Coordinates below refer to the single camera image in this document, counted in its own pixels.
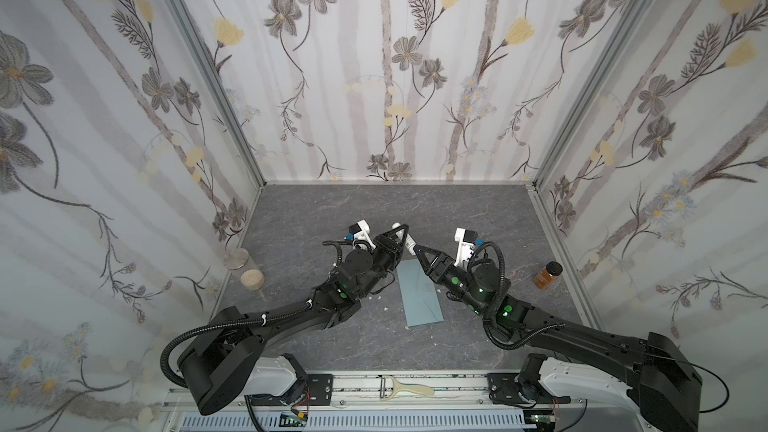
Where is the white glue stick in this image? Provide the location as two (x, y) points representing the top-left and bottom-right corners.
(392, 222), (416, 256)

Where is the light green envelope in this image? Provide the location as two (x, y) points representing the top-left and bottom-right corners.
(397, 260), (444, 328)

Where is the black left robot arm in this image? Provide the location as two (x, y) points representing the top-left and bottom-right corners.
(159, 224), (409, 415)

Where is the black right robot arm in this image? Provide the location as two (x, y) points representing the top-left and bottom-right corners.
(414, 242), (703, 431)

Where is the amber bottle black cap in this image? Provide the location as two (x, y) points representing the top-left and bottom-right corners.
(533, 261), (563, 290)

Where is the cream plastic peeler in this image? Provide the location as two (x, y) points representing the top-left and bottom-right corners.
(379, 375), (435, 401)

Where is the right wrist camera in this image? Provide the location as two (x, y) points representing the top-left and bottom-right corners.
(454, 228), (481, 269)

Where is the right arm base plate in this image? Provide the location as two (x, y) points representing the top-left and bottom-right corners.
(486, 373), (572, 408)

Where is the aluminium mounting rail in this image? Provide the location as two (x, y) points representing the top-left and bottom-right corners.
(161, 369), (655, 412)

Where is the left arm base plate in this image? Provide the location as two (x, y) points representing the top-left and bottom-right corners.
(248, 374), (334, 407)

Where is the white slotted cable duct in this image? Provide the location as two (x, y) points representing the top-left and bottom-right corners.
(178, 410), (538, 432)

